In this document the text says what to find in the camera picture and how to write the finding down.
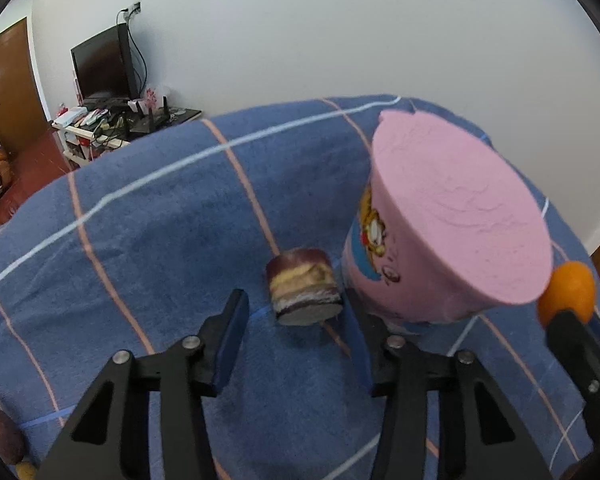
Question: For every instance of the black glass side table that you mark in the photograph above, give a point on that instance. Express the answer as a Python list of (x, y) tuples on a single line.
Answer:
[(167, 116)]

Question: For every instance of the orange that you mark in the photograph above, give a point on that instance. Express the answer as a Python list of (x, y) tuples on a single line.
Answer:
[(567, 287)]

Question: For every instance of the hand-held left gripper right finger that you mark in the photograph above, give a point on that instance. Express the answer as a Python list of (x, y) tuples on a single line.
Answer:
[(357, 360)]

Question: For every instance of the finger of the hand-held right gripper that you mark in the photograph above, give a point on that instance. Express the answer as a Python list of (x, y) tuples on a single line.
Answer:
[(575, 345)]

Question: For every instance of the brown wooden door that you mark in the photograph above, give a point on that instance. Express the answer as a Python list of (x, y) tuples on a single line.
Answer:
[(10, 90)]

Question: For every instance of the small yellow longan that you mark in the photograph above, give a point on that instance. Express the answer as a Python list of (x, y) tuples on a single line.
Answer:
[(24, 469)]

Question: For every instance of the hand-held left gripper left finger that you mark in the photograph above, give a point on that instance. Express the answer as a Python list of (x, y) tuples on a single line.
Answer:
[(232, 345)]

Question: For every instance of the white television stand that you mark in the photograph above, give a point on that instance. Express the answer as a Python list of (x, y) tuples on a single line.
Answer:
[(77, 135)]

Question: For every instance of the pink and white bag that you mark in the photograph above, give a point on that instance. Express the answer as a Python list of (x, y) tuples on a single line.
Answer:
[(152, 96)]

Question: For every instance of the white wall socket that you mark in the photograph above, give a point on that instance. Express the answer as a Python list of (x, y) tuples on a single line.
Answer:
[(131, 9)]

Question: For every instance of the black television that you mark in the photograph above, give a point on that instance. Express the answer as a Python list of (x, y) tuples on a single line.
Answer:
[(100, 67)]

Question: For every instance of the pink cartoon-print cup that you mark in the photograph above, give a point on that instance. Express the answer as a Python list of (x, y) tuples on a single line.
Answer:
[(445, 220)]

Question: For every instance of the blue plaid blanket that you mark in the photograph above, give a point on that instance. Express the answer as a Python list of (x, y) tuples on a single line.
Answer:
[(155, 235)]

